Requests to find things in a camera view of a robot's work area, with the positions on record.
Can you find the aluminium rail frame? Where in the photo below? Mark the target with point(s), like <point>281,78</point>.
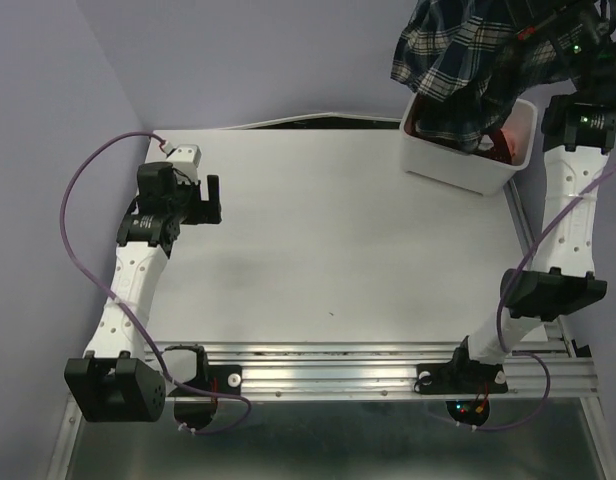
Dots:
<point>327,294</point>

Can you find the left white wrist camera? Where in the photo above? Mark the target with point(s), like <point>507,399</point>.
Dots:
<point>185,160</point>

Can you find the white plastic bin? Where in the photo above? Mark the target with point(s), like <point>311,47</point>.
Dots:
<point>469,172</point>

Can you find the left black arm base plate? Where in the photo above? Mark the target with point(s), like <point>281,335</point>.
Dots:
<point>207,397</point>

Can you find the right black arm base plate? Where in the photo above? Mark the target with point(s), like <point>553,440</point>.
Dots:
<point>471,382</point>

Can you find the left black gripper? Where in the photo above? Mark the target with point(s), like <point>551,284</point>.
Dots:
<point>206,211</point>

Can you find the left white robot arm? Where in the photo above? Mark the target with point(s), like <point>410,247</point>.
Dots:
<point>111,381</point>

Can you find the red polka dot skirt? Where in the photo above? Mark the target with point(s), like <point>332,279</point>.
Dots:
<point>502,149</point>

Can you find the navy plaid pleated skirt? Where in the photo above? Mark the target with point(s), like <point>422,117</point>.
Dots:
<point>467,68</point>

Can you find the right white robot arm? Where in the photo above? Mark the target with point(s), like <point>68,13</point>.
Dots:
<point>556,277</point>

